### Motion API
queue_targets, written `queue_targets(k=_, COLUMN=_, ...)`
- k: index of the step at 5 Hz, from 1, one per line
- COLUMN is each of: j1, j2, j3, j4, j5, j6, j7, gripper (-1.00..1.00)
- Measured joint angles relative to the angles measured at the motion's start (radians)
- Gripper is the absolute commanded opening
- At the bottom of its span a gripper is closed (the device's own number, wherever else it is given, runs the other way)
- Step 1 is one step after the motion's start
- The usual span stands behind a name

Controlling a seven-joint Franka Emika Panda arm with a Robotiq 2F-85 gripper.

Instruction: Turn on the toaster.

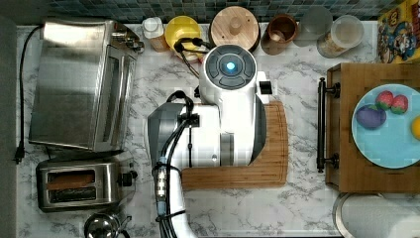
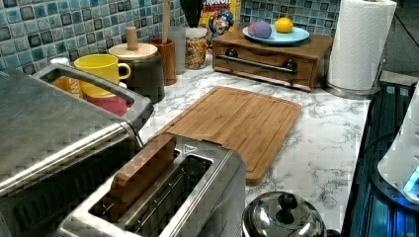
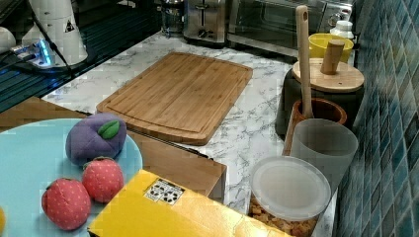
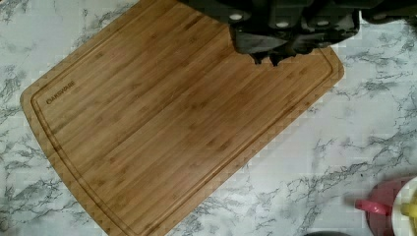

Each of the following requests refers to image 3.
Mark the bamboo cutting board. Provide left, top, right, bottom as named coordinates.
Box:
left=97, top=52, right=253, bottom=145

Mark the glass jar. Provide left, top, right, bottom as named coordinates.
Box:
left=161, top=0, right=185, bottom=38

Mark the yellow bowl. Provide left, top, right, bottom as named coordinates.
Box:
left=308, top=33, right=354, bottom=62

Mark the brown ceramic utensil holder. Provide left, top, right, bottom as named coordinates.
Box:
left=283, top=98, right=347, bottom=156

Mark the purple plush eggplant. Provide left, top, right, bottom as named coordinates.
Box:
left=65, top=113, right=126, bottom=166

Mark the black canister with wooden lid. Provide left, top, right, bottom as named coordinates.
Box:
left=275, top=39, right=365, bottom=137

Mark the red plush strawberry upper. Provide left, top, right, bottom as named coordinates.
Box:
left=82, top=157, right=125, bottom=203

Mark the white bottle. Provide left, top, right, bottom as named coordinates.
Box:
left=330, top=20, right=354, bottom=40

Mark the silver toaster oven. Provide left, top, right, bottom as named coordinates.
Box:
left=227, top=0, right=356, bottom=57

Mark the plastic container with white lid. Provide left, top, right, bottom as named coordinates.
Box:
left=248, top=156, right=331, bottom=237

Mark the silver toaster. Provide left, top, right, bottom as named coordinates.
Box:
left=183, top=0, right=227, bottom=45

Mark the red plush strawberry lower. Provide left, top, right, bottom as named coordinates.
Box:
left=42, top=178, right=91, bottom=231

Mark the frosted grey plastic cup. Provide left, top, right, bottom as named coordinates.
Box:
left=291, top=118, right=359, bottom=194

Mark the long wooden spoon handle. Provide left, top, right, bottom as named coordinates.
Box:
left=295, top=5, right=313, bottom=119

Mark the red plush strawberry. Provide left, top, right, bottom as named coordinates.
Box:
left=42, top=178, right=91, bottom=231
left=82, top=157, right=125, bottom=203

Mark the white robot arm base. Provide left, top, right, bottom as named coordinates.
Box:
left=10, top=0, right=89, bottom=70

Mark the yellow cardboard box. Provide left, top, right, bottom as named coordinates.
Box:
left=88, top=170, right=291, bottom=237

